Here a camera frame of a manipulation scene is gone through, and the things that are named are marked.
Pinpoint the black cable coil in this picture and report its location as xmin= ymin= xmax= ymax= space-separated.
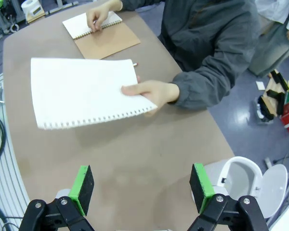
xmin=0 ymin=114 xmax=17 ymax=231

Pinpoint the tall mannequin in white shirt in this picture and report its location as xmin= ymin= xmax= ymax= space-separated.
xmin=248 ymin=0 xmax=289 ymax=78

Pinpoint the person's right hand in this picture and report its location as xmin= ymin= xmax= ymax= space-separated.
xmin=86 ymin=0 xmax=123 ymax=33

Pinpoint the wooden and black stand pile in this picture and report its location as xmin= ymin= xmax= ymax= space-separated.
xmin=256 ymin=69 xmax=289 ymax=124

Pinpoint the white lidded trash bin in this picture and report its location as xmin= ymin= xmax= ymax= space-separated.
xmin=203 ymin=155 xmax=289 ymax=219

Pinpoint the person's left forearm grey sleeve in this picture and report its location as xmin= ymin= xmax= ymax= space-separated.
xmin=168 ymin=64 xmax=234 ymax=112

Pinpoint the aluminium frame rack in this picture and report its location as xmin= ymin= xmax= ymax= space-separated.
xmin=0 ymin=0 xmax=24 ymax=39

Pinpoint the person in grey jacket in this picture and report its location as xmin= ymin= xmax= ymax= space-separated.
xmin=121 ymin=0 xmax=263 ymax=112

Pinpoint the person's left hand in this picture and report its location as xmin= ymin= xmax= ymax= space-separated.
xmin=121 ymin=76 xmax=180 ymax=116

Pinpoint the small wooden box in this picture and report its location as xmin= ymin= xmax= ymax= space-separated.
xmin=26 ymin=4 xmax=46 ymax=24

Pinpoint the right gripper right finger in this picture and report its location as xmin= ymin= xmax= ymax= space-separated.
xmin=189 ymin=163 xmax=269 ymax=231

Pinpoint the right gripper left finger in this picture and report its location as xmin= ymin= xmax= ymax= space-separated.
xmin=19 ymin=165 xmax=95 ymax=231

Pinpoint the spiral notebook kraft cover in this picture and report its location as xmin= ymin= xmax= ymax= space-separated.
xmin=62 ymin=10 xmax=142 ymax=60

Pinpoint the white toilet paper roll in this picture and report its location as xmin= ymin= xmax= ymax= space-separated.
xmin=21 ymin=0 xmax=39 ymax=17

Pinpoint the person's right forearm grey sleeve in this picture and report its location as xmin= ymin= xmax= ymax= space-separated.
xmin=119 ymin=0 xmax=167 ymax=12

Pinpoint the white slotted base plate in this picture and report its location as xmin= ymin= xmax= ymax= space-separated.
xmin=0 ymin=73 xmax=32 ymax=231

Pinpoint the white notebook sheet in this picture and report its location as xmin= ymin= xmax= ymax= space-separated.
xmin=30 ymin=57 xmax=158 ymax=131

